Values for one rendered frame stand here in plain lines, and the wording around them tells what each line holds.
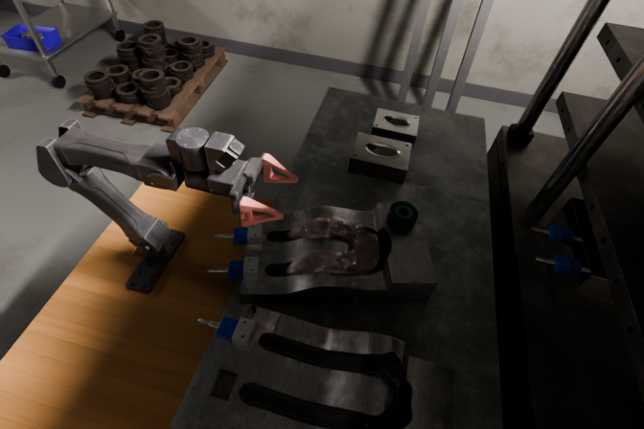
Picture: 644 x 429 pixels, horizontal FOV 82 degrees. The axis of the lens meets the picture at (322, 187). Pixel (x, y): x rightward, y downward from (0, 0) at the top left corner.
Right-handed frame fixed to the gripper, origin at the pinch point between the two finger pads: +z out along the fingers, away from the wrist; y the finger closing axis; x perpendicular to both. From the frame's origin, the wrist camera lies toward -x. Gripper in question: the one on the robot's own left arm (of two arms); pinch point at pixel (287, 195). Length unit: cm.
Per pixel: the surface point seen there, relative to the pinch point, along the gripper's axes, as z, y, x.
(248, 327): -3.5, -15.8, 28.3
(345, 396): 19.9, -23.6, 28.3
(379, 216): 20.6, 24.4, 28.8
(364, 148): 12, 56, 33
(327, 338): 13.8, -12.3, 31.2
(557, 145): 88, 94, 40
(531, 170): 75, 74, 40
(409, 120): 26, 80, 33
